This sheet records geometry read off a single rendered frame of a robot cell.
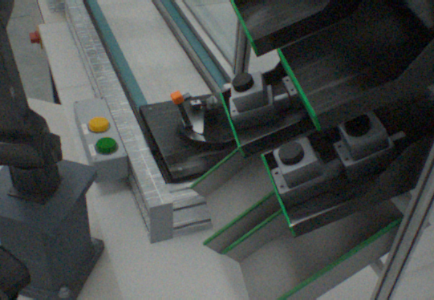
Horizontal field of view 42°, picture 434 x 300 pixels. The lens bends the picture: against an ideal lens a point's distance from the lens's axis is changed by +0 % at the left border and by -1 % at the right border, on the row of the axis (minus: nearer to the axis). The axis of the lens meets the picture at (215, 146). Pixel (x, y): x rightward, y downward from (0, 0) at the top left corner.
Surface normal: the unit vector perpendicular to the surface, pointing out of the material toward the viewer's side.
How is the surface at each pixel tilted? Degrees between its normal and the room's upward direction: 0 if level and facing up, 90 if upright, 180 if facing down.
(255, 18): 25
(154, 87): 0
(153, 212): 90
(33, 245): 90
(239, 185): 45
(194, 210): 90
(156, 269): 0
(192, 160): 0
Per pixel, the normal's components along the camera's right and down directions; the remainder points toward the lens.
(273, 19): -0.36, -0.66
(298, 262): -0.65, -0.48
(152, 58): 0.07, -0.77
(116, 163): 0.36, 0.61
